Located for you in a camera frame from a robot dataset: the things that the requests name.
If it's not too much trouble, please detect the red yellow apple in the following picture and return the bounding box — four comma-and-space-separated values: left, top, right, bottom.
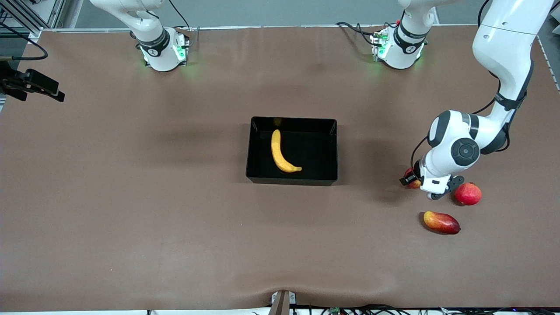
404, 168, 422, 189

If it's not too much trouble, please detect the yellow banana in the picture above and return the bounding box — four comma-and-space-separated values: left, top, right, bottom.
271, 129, 303, 173

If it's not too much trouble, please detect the black rectangular plastic box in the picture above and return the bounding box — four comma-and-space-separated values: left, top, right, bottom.
245, 116, 339, 187

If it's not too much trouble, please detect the red round apple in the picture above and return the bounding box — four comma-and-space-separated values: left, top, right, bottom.
454, 182, 483, 207

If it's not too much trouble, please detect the red yellow mango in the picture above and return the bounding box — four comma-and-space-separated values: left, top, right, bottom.
423, 211, 461, 235

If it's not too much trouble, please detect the brown table mat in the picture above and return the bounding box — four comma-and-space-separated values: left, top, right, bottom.
0, 25, 560, 309

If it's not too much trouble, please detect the aluminium frame profile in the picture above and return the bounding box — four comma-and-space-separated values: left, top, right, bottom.
0, 0, 66, 41

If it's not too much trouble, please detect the black base cable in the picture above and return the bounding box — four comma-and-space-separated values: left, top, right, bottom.
336, 21, 378, 46
168, 0, 192, 32

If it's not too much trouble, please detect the metal table clamp bracket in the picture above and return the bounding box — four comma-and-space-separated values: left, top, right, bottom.
270, 290, 297, 315

